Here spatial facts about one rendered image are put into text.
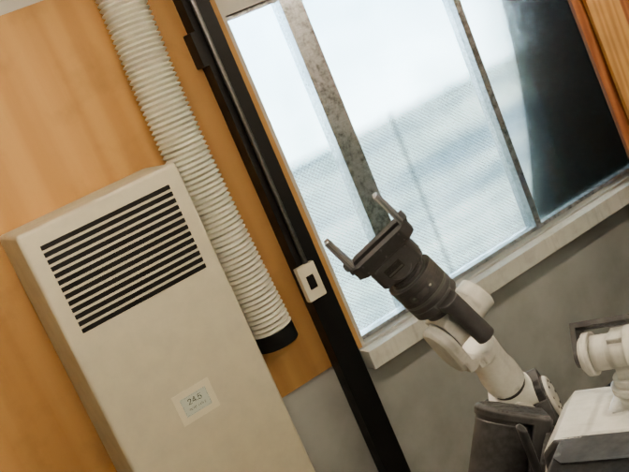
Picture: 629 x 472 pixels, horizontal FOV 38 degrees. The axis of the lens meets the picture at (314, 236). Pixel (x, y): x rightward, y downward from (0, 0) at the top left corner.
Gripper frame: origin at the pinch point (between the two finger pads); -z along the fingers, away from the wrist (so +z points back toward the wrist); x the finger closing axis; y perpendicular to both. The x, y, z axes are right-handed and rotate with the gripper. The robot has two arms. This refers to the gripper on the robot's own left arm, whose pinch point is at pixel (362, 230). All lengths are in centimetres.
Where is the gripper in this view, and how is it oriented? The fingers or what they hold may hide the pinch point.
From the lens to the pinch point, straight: 147.4
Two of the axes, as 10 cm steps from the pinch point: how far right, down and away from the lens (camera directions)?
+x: 7.1, -6.8, -1.7
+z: 7.0, 6.5, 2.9
